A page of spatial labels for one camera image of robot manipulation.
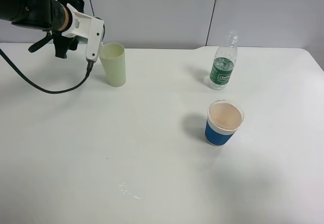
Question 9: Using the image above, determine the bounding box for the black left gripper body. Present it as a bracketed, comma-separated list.
[53, 0, 85, 51]

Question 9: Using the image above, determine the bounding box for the clear bottle green label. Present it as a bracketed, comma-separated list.
[208, 30, 238, 90]

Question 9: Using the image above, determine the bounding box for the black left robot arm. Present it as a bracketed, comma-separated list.
[1, 0, 85, 59]

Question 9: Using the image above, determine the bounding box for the pale yellow plastic cup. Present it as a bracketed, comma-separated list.
[99, 43, 126, 87]

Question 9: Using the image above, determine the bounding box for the blue sleeved paper cup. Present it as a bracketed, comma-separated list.
[205, 100, 245, 146]

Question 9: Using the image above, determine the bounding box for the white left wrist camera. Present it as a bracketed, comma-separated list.
[62, 4, 104, 62]

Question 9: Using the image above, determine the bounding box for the black left camera cable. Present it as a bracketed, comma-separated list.
[0, 49, 93, 94]

